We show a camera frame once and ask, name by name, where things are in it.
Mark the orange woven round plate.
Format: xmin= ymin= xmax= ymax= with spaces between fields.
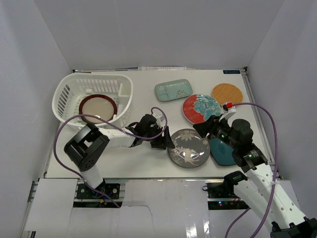
xmin=211 ymin=83 xmax=243 ymax=105

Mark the grey deer pattern plate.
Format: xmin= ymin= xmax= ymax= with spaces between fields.
xmin=168 ymin=129 xmax=211 ymax=169

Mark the red rimmed beige plate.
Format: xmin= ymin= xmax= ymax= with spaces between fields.
xmin=79 ymin=94 xmax=117 ymax=121

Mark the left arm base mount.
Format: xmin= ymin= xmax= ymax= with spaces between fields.
xmin=73 ymin=183 xmax=122 ymax=208

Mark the light green rectangular plate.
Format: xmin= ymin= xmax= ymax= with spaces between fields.
xmin=155 ymin=79 xmax=193 ymax=102

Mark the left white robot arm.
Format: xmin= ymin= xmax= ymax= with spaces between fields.
xmin=64 ymin=114 xmax=175 ymax=198

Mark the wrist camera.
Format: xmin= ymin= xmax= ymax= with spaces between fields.
xmin=152 ymin=112 xmax=165 ymax=123
xmin=220 ymin=102 xmax=237 ymax=120

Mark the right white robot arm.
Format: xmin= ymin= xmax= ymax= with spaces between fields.
xmin=193 ymin=116 xmax=317 ymax=238

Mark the blue label sticker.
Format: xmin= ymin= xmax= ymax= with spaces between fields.
xmin=223 ymin=70 xmax=241 ymax=74

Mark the dark teal angular plate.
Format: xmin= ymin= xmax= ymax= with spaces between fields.
xmin=209 ymin=138 xmax=236 ymax=166

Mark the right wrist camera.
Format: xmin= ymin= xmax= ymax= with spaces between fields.
xmin=220 ymin=102 xmax=237 ymax=120

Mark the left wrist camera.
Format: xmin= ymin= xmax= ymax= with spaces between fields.
xmin=152 ymin=112 xmax=165 ymax=123

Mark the red and teal floral plate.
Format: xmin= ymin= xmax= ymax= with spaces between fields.
xmin=182 ymin=94 xmax=222 ymax=124

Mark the white plastic dish bin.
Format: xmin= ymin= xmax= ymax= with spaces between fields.
xmin=52 ymin=73 xmax=133 ymax=128

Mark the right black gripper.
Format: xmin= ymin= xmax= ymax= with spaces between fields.
xmin=193 ymin=114 xmax=239 ymax=150

